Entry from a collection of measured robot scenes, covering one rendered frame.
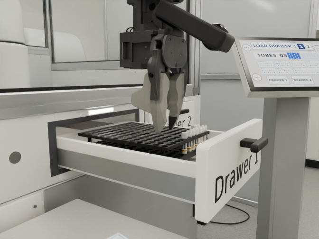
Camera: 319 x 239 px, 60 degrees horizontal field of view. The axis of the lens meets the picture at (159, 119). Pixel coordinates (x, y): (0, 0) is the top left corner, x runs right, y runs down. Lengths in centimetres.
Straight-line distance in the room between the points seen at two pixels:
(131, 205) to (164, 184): 40
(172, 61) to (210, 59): 196
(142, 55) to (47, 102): 24
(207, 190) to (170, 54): 20
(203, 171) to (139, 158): 12
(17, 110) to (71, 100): 12
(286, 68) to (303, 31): 86
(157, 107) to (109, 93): 30
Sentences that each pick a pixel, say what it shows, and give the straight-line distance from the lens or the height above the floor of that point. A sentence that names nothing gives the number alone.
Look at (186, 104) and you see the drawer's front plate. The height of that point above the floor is 92.
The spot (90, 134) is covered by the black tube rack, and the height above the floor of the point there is 90.
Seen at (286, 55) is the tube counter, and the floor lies 111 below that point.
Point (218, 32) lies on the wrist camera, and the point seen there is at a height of 107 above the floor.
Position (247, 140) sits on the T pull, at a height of 91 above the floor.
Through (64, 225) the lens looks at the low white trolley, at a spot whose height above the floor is 76.
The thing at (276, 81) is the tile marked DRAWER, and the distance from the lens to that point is 125.
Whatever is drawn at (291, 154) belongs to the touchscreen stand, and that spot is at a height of 66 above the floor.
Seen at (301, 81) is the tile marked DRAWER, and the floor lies 100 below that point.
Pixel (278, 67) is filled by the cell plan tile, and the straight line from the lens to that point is 131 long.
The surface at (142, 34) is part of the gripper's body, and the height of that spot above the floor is 108.
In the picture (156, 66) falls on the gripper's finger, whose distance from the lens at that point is 39.
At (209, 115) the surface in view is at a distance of 239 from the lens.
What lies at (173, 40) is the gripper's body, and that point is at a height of 107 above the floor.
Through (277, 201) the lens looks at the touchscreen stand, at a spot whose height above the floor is 43.
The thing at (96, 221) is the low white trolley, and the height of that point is 76.
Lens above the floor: 102
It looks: 9 degrees down
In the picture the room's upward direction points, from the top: straight up
